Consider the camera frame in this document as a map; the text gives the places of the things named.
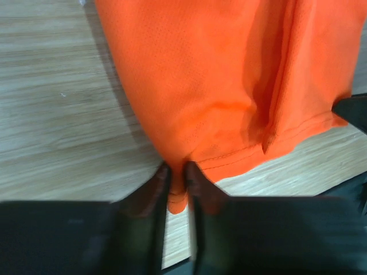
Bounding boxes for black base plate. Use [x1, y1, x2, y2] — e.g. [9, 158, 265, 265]
[162, 171, 366, 275]

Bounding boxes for orange t-shirt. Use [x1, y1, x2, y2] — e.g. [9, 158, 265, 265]
[95, 1, 366, 214]

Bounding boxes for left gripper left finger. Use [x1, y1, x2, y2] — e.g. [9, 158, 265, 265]
[1, 164, 171, 274]

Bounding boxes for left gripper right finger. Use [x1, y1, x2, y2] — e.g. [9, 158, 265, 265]
[185, 162, 366, 274]

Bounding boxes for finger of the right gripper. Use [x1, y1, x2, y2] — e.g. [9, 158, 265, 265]
[332, 96, 367, 133]

